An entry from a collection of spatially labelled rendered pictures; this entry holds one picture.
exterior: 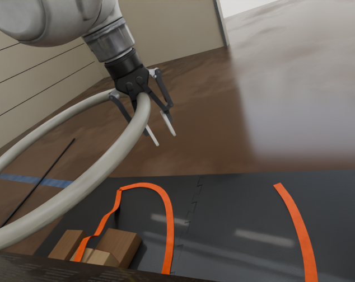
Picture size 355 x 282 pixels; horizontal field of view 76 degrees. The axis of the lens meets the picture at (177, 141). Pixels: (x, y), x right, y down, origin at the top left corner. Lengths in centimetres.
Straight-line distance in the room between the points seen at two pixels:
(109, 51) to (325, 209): 125
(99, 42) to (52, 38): 18
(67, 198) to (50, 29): 22
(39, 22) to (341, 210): 138
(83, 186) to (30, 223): 9
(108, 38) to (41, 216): 32
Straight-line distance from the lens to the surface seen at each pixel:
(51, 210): 38
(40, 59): 618
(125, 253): 146
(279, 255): 127
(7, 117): 564
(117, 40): 49
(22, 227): 40
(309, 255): 127
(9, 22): 32
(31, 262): 84
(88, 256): 146
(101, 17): 46
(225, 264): 129
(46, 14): 30
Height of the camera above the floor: 113
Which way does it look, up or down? 30 degrees down
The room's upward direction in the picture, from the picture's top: 24 degrees counter-clockwise
